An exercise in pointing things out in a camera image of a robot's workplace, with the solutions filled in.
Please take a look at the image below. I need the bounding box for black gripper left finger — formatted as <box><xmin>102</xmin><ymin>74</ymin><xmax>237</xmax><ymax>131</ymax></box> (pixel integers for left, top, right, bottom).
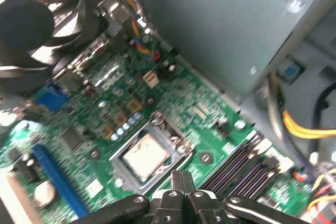
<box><xmin>78</xmin><ymin>170</ymin><xmax>188</xmax><ymax>224</ymax></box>

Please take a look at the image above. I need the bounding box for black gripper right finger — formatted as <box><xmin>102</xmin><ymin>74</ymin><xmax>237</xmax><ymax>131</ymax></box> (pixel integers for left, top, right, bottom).
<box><xmin>183</xmin><ymin>170</ymin><xmax>310</xmax><ymax>224</ymax></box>

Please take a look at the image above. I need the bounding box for metal wire locking lever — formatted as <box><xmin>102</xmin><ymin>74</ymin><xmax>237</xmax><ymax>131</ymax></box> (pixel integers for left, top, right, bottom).
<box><xmin>143</xmin><ymin>147</ymin><xmax>196</xmax><ymax>192</ymax></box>

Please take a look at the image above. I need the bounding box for silver CPU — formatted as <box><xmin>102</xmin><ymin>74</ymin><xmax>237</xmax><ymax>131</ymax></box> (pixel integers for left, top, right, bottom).
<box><xmin>121</xmin><ymin>133</ymin><xmax>171</xmax><ymax>182</ymax></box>

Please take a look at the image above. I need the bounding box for metal socket cover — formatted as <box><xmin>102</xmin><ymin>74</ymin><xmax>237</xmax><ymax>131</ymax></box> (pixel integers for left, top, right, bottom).
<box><xmin>109</xmin><ymin>111</ymin><xmax>195</xmax><ymax>192</ymax></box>

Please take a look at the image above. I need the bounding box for CPU socket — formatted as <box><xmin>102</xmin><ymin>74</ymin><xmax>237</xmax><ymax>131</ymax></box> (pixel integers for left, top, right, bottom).
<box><xmin>109</xmin><ymin>111</ymin><xmax>195</xmax><ymax>193</ymax></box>

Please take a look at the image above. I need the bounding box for green motherboard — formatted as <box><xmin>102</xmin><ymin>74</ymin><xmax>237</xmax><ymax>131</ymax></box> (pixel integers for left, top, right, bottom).
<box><xmin>0</xmin><ymin>32</ymin><xmax>320</xmax><ymax>224</ymax></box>

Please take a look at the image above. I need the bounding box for blue expansion slot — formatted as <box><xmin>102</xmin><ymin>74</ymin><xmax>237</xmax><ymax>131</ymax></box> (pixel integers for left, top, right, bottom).
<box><xmin>31</xmin><ymin>144</ymin><xmax>89</xmax><ymax>219</ymax></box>

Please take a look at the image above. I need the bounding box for black square chip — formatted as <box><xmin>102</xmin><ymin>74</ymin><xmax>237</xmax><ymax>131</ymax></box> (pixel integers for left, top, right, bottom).
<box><xmin>60</xmin><ymin>126</ymin><xmax>89</xmax><ymax>152</ymax></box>

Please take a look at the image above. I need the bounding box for white four-pin connector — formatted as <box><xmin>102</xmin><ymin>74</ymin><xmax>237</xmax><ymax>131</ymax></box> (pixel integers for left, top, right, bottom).
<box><xmin>142</xmin><ymin>69</ymin><xmax>160</xmax><ymax>89</ymax></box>

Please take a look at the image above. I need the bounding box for round coin battery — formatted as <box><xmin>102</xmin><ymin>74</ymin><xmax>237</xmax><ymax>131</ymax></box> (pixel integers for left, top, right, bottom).
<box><xmin>33</xmin><ymin>180</ymin><xmax>57</xmax><ymax>208</ymax></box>

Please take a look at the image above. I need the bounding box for blue VGA port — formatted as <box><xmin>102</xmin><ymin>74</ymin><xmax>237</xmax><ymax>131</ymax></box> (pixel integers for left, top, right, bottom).
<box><xmin>31</xmin><ymin>81</ymin><xmax>71</xmax><ymax>111</ymax></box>

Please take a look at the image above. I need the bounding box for grey power supply unit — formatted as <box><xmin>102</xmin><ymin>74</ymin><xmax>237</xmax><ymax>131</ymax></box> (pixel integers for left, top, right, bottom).
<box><xmin>131</xmin><ymin>0</ymin><xmax>330</xmax><ymax>104</ymax></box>

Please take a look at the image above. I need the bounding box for black case fan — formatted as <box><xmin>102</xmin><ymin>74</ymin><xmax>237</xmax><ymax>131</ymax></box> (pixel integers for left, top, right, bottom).
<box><xmin>0</xmin><ymin>0</ymin><xmax>110</xmax><ymax>96</ymax></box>

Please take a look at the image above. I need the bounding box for coloured power wire bundle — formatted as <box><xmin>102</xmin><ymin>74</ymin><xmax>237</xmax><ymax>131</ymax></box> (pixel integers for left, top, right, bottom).
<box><xmin>265</xmin><ymin>71</ymin><xmax>336</xmax><ymax>224</ymax></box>

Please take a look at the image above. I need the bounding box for twisted fan wire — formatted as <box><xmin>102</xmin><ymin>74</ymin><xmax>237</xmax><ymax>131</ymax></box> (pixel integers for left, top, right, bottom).
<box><xmin>122</xmin><ymin>0</ymin><xmax>161</xmax><ymax>61</ymax></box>

